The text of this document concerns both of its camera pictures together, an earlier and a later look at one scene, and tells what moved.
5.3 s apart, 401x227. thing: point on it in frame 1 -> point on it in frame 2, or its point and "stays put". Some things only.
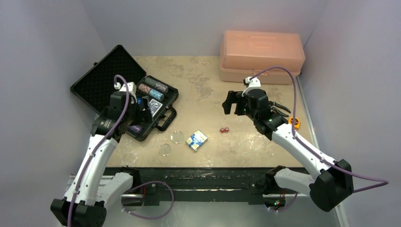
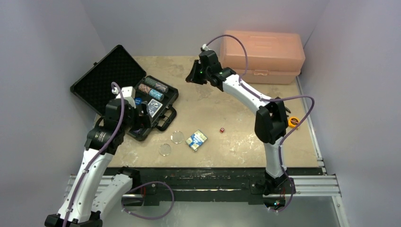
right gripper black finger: [236, 97] -> [196, 75]
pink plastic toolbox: [245, 53] stays put
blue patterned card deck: [154, 107] stays put
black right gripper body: [237, 104] -> [195, 73]
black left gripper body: [135, 116] stays put
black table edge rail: [152, 184] stays put
